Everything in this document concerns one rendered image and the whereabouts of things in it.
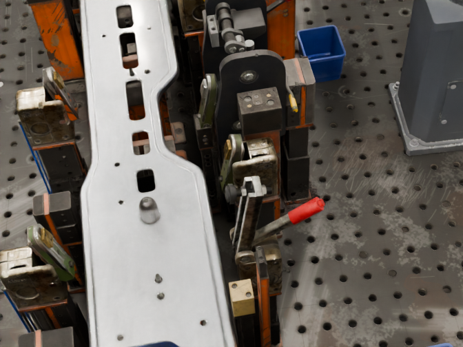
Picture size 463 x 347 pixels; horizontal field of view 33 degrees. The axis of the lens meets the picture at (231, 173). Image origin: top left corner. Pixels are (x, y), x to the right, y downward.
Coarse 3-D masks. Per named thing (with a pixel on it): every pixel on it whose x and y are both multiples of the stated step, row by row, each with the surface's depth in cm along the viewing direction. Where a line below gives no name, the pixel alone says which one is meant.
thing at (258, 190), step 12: (252, 180) 110; (228, 192) 109; (240, 192) 110; (252, 192) 110; (264, 192) 110; (240, 204) 115; (252, 204) 110; (240, 216) 117; (252, 216) 113; (240, 228) 120; (252, 228) 115; (240, 240) 117; (252, 240) 118
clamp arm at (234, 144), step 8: (232, 136) 129; (240, 136) 129; (232, 144) 128; (240, 144) 128; (224, 152) 132; (232, 152) 129; (240, 152) 129; (224, 160) 135; (232, 160) 130; (240, 160) 131; (224, 168) 135; (224, 176) 135; (232, 176) 134; (224, 184) 136; (224, 192) 137
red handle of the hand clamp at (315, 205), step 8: (312, 200) 116; (320, 200) 116; (296, 208) 117; (304, 208) 116; (312, 208) 116; (320, 208) 115; (288, 216) 118; (296, 216) 117; (304, 216) 116; (272, 224) 119; (280, 224) 118; (288, 224) 118; (256, 232) 120; (264, 232) 119; (272, 232) 119; (256, 240) 120
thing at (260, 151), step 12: (252, 144) 133; (264, 144) 132; (252, 156) 131; (264, 156) 131; (276, 156) 131; (240, 168) 131; (252, 168) 132; (264, 168) 132; (276, 168) 133; (240, 180) 134; (264, 180) 136; (276, 180) 136; (276, 192) 139; (264, 204) 142; (264, 216) 145
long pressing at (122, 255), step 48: (96, 0) 167; (144, 0) 166; (96, 48) 158; (144, 48) 158; (96, 96) 150; (144, 96) 150; (96, 144) 144; (96, 192) 137; (192, 192) 136; (96, 240) 131; (144, 240) 131; (192, 240) 130; (96, 288) 126; (144, 288) 125; (192, 288) 125; (96, 336) 121; (144, 336) 120; (192, 336) 120
